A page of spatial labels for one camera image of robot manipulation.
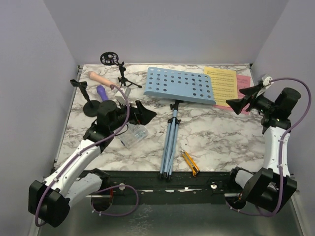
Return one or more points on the clear plastic screw box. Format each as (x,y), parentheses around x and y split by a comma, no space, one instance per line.
(132,135)

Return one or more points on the yellow utility knife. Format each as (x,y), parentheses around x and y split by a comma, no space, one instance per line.
(195,170)

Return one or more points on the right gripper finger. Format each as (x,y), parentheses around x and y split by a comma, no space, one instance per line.
(251,91)
(238,105)

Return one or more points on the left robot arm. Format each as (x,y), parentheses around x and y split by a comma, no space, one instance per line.
(51,199)

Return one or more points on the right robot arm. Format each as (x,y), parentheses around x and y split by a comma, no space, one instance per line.
(271,186)

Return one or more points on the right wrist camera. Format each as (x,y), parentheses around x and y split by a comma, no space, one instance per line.
(266,83)

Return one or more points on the beige microphone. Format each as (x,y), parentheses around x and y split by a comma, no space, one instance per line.
(93,76)

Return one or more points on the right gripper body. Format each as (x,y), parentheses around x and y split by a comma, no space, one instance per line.
(249,100)

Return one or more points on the black round-base mic stand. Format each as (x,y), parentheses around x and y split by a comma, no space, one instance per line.
(91,106)

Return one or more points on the purple microphone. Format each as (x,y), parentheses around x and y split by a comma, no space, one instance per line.
(102,92)

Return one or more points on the yellow sheet music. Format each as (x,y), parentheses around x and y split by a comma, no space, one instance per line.
(224,84)

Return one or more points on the light blue music stand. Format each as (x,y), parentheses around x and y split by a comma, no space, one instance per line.
(179,86)

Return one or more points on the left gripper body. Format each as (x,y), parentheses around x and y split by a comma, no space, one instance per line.
(134,118)

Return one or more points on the pink sheet music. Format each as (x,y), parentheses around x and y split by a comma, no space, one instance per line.
(242,83)

